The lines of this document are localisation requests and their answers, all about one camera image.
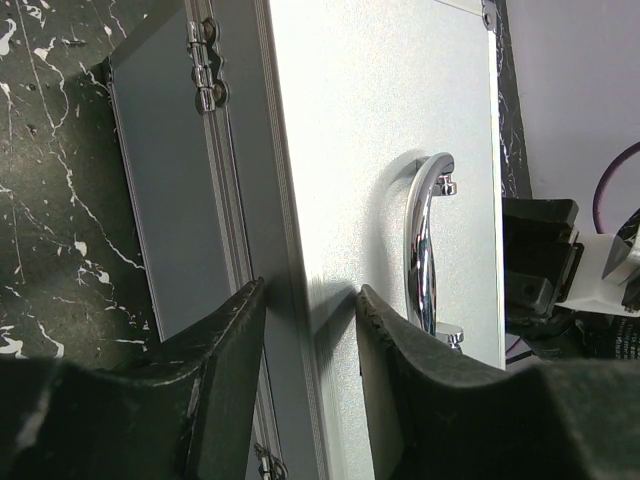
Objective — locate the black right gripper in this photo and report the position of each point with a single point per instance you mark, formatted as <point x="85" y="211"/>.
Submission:
<point x="541" y="256"/>

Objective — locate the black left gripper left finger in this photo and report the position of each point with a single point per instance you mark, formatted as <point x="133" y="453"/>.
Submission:
<point x="183" y="410"/>

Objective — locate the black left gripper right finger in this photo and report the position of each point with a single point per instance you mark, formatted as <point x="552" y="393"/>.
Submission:
<point x="433" y="413"/>

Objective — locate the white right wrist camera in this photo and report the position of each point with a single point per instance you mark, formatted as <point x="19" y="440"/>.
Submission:
<point x="604" y="272"/>

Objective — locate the grey storage box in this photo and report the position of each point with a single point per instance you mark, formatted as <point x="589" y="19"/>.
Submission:
<point x="279" y="139"/>

